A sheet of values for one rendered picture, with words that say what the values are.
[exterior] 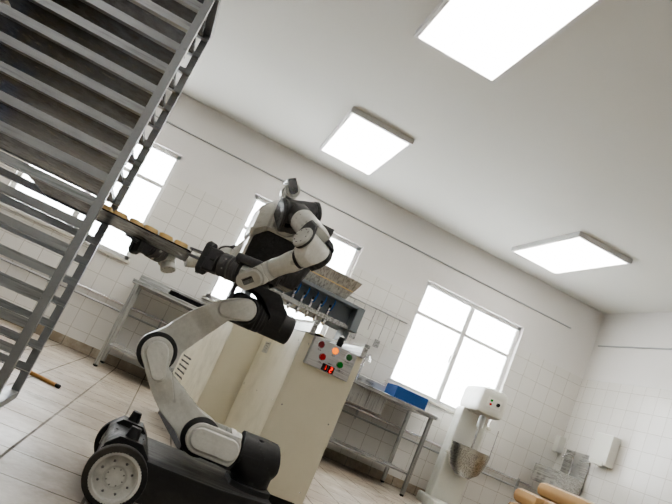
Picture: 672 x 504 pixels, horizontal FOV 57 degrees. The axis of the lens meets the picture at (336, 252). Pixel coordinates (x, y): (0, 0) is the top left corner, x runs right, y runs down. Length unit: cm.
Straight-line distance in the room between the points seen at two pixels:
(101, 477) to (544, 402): 673
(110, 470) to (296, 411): 113
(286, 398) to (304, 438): 21
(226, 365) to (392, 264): 408
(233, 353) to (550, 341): 540
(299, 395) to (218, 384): 74
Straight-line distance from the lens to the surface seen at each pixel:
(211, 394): 367
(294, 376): 304
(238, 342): 366
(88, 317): 698
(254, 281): 211
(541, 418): 832
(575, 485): 792
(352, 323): 387
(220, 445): 238
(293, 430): 308
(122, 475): 221
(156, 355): 233
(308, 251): 201
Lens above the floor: 59
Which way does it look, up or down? 12 degrees up
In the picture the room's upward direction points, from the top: 24 degrees clockwise
